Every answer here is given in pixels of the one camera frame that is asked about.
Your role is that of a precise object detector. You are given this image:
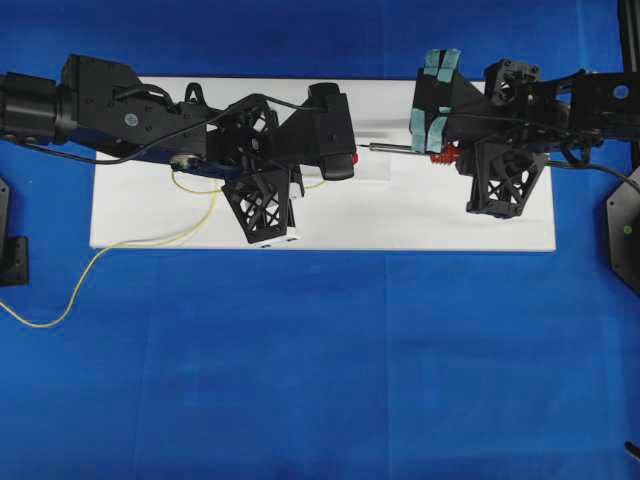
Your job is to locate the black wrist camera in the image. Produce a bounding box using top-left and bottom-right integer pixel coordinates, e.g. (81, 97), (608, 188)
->
(466, 142), (547, 219)
(222, 170), (299, 248)

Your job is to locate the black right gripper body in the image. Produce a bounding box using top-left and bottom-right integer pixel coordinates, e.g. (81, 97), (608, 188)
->
(444, 58), (570, 170)

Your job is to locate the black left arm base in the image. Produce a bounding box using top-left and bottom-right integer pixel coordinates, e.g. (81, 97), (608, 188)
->
(0, 174), (30, 289)

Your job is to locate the large white foam board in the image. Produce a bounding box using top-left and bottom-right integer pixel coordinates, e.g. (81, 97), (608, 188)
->
(90, 80), (556, 252)

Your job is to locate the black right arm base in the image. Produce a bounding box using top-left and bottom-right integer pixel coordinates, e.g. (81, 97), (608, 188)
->
(606, 183), (640, 295)

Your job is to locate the blue table cloth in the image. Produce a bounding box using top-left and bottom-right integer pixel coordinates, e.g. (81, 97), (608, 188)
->
(1, 1), (639, 479)

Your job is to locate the small white raised plate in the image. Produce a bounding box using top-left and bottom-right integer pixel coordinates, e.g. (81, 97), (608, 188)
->
(354, 130), (391, 181)

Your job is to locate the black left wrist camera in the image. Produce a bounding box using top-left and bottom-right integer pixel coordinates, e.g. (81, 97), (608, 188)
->
(222, 170), (299, 248)

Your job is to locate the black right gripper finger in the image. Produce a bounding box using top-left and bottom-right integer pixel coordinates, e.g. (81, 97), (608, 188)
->
(412, 48), (485, 114)
(409, 107), (450, 154)

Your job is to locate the red handled soldering iron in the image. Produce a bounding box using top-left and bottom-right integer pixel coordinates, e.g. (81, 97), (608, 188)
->
(361, 143), (463, 165)

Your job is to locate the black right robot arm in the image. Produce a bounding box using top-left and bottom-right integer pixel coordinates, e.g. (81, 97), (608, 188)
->
(409, 49), (639, 175)

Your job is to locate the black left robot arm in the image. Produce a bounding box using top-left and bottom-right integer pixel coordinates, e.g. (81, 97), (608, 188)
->
(1, 55), (358, 243)

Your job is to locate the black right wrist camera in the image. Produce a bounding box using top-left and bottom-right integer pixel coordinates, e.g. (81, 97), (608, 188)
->
(466, 142), (547, 219)

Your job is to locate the black stand post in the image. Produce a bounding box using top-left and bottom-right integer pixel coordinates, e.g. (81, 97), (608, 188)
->
(617, 0), (640, 73)

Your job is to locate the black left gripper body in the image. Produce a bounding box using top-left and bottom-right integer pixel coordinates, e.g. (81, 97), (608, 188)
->
(204, 94), (305, 184)

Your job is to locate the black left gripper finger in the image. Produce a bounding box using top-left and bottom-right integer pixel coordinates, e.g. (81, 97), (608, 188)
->
(287, 167), (305, 235)
(272, 82), (357, 182)

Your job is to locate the black soldering iron cable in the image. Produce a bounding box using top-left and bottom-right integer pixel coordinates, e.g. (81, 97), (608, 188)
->
(544, 159), (636, 191)

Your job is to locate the yellow solder wire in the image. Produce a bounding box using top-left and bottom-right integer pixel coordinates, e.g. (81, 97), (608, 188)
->
(0, 169), (326, 330)

